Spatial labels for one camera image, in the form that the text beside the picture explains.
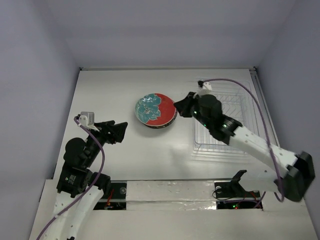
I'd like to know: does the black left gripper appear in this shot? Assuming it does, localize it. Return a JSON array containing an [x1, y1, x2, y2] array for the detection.
[[84, 119, 128, 166]]

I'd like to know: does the red plate with teal flower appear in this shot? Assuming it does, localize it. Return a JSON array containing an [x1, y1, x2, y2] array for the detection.
[[135, 93, 178, 125]]

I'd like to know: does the blue floral white plate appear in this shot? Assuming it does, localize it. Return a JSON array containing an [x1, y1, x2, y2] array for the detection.
[[137, 113, 178, 129]]

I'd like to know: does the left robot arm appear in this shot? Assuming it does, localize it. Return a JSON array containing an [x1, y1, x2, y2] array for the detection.
[[44, 116, 128, 240]]

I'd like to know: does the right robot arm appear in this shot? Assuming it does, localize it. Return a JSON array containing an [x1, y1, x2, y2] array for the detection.
[[173, 92, 316, 202]]

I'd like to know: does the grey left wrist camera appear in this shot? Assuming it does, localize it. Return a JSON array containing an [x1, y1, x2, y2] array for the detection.
[[78, 111, 95, 126]]

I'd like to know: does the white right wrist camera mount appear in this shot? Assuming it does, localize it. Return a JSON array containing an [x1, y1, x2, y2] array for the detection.
[[194, 80, 213, 97]]

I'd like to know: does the white wire dish rack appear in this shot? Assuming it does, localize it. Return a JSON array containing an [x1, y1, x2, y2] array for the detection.
[[193, 81, 257, 156]]

